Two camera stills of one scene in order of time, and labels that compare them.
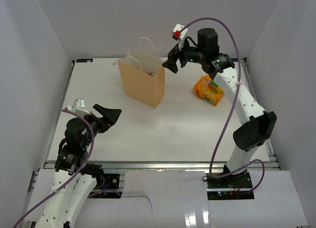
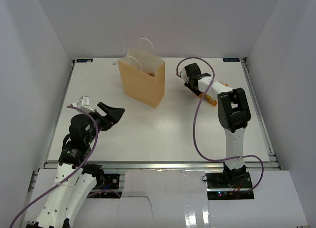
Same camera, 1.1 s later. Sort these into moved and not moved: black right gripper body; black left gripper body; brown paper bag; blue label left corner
Moved: black right gripper body
Not moved: blue label left corner; brown paper bag; black left gripper body
